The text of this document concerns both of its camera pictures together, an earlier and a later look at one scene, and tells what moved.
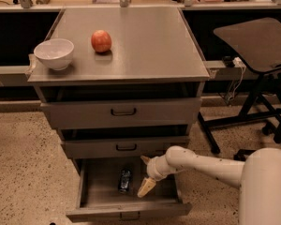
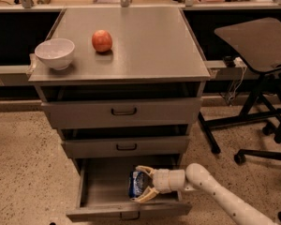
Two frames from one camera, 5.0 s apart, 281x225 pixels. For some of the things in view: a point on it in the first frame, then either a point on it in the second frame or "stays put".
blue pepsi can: (125, 180) -> (138, 183)
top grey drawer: (124, 114) stays put
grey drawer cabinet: (134, 88) stays put
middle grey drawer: (122, 147) stays put
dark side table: (262, 45) stays put
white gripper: (154, 170) -> (161, 181)
